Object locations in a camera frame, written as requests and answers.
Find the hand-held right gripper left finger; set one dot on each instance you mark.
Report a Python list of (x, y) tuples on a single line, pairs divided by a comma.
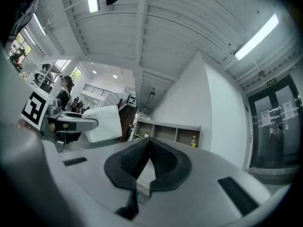
[(90, 174)]

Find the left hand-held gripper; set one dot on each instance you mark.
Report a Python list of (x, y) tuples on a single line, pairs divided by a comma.
[(35, 107)]

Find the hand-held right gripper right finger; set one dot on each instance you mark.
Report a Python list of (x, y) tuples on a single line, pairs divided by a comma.
[(194, 202)]

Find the white plastic-wrapped tissues pack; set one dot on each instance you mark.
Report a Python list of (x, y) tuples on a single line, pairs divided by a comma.
[(107, 122)]

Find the grey wooden shelf desk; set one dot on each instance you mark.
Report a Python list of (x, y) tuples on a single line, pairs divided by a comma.
[(170, 126)]

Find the person's left hand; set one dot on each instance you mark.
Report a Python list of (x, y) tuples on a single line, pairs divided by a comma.
[(52, 127)]

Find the black mezzanine railing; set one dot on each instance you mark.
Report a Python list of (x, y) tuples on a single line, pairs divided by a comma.
[(97, 90)]

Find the bright window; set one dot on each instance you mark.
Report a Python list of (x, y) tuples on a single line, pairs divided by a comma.
[(23, 44), (75, 74)]

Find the dark wooden staircase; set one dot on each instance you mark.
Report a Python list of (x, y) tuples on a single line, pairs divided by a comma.
[(127, 119)]

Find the white shelving rack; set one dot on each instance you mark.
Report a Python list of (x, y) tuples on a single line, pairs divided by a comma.
[(43, 79)]

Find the yellow drink bottle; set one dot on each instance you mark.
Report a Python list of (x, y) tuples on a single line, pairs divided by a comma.
[(194, 142)]

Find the green leaf sprig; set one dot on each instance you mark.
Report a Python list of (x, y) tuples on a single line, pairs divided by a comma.
[(139, 134)]

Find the green plant in white pot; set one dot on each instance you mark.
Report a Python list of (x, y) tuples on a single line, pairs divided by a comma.
[(146, 134)]

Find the black hanging ceiling fixture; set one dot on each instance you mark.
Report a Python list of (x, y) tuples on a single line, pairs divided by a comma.
[(150, 97)]

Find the black double glass door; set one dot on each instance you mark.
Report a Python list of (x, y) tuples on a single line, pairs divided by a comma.
[(272, 145)]

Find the long ceiling tube light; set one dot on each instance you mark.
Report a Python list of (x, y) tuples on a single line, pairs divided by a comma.
[(93, 0), (29, 35), (256, 37), (39, 23)]

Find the white paper notice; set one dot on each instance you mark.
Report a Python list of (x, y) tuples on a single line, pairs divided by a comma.
[(288, 110), (265, 118)]

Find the person's black printed shirt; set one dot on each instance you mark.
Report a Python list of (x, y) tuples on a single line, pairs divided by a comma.
[(28, 13)]

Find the green exit sign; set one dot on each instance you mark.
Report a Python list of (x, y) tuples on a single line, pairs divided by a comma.
[(271, 82)]

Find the round ceiling smoke detector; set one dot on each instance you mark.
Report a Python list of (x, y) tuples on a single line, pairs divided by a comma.
[(261, 73)]

